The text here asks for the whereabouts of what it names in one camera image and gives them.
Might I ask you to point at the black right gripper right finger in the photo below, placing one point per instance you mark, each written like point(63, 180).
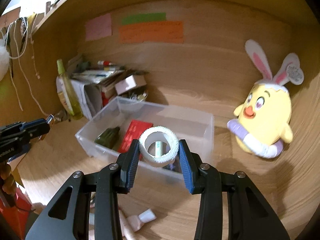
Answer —
point(190, 163)

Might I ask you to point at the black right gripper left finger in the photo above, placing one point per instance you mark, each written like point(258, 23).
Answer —
point(128, 163)

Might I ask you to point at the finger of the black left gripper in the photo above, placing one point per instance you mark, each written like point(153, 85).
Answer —
point(36, 128)

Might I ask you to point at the black round bottle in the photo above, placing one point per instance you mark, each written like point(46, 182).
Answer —
point(109, 137)

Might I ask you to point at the clear plastic storage bin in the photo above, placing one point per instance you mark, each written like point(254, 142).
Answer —
point(196, 127)

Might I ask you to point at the yellow green liquid bottle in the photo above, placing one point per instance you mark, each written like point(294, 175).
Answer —
point(66, 93)

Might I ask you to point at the white cosmetic tube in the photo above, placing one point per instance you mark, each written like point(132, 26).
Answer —
point(130, 225)

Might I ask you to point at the white folded paper stack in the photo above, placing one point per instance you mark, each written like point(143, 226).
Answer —
point(89, 97)

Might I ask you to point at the red books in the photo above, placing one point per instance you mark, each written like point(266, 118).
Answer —
point(107, 96)

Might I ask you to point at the yellow chick bunny plush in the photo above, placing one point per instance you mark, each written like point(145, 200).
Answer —
point(262, 123)

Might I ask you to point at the small white cardboard box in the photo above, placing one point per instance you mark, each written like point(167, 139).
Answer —
point(130, 83)

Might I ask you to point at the red white marker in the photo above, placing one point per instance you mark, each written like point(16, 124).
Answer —
point(105, 63)

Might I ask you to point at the pink sticky note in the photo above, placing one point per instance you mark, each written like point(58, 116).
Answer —
point(99, 27)

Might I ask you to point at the orange sticky note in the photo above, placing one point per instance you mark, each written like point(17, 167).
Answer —
point(161, 31)

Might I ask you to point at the green sticky note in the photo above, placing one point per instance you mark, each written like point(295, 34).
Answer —
point(143, 18)

